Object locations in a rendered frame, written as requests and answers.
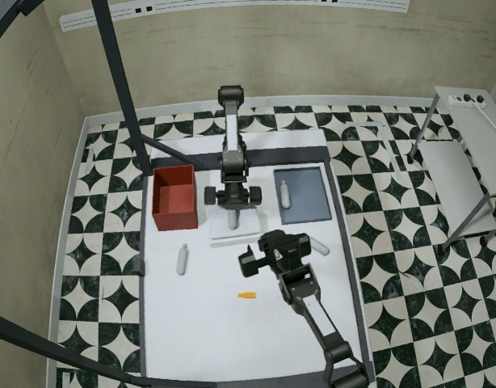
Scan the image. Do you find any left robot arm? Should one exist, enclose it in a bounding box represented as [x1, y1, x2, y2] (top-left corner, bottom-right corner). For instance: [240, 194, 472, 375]
[218, 85, 249, 210]

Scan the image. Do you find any white cylinder with narrow neck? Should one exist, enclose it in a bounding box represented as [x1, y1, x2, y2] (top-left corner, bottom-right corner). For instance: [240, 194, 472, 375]
[280, 180, 290, 209]
[228, 209, 237, 230]

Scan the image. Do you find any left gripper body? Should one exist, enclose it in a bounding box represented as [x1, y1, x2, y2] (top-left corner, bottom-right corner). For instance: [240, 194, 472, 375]
[204, 186, 262, 205]

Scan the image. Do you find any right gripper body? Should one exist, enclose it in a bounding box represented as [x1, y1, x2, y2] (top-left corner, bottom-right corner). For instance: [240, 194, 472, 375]
[237, 232, 312, 278]

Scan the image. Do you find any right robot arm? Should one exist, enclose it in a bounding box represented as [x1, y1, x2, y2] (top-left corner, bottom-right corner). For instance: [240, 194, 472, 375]
[257, 229, 370, 388]

